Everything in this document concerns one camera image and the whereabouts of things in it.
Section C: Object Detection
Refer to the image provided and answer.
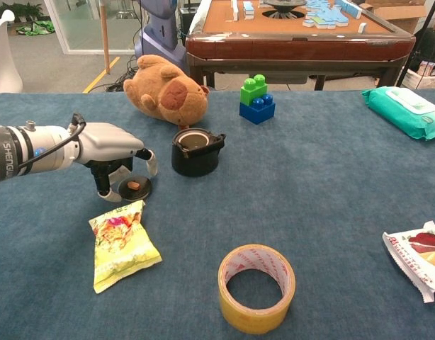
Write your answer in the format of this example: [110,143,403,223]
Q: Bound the blue table cloth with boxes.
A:
[0,89,435,340]

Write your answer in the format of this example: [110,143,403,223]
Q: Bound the white and red snack packet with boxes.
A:
[382,220,435,304]

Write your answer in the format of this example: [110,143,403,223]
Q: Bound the cardboard box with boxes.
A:
[358,0,435,35]

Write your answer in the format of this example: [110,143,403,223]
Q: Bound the black cast iron teapot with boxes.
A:
[171,127,227,178]

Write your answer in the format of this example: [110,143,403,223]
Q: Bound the black mahjong table centre disc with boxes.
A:
[261,0,308,19]

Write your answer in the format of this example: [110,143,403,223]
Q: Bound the brown mahjong table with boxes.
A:
[185,0,417,91]

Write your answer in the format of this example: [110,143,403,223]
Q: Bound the black floor cable bundle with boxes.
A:
[106,55,140,93]

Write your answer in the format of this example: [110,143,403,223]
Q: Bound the yellow snack bag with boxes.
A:
[88,199,163,295]

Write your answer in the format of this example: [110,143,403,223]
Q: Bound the green cloth on floor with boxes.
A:
[16,20,56,37]

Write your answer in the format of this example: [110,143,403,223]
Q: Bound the white carton box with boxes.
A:
[403,59,435,89]

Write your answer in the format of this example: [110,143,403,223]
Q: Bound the wooden pole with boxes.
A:
[98,0,111,74]

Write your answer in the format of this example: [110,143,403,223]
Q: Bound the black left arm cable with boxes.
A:
[17,113,87,171]

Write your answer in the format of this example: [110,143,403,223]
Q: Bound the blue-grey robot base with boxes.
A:
[134,0,188,72]

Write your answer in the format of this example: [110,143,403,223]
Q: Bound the blue mahjong tile pile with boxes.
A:
[302,0,363,29]

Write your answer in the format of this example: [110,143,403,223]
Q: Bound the potted green plants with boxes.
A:
[0,2,45,26]

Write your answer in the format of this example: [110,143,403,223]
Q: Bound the yellow packing tape roll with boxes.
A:
[217,243,297,335]

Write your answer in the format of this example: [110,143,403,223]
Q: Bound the green wet wipes pack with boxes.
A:
[361,86,435,142]

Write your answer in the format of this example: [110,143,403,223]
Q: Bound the black tripod stand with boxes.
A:
[396,0,435,88]

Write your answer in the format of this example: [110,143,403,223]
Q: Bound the black lid with wooden knob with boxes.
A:
[117,175,153,201]

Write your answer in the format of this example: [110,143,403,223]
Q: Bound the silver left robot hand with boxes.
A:
[75,122,159,203]

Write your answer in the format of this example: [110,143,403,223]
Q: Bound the brown capybara plush toy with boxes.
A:
[123,54,210,130]

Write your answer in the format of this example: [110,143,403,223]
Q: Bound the blue building block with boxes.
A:
[239,93,276,125]

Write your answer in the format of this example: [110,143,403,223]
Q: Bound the green building block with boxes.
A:
[239,74,269,106]

